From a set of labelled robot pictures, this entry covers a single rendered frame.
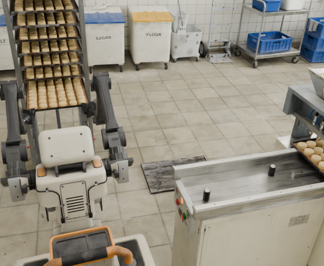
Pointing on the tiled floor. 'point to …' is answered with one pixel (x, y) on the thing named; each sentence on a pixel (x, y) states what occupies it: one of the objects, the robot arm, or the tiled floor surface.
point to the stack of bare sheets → (164, 173)
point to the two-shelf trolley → (260, 32)
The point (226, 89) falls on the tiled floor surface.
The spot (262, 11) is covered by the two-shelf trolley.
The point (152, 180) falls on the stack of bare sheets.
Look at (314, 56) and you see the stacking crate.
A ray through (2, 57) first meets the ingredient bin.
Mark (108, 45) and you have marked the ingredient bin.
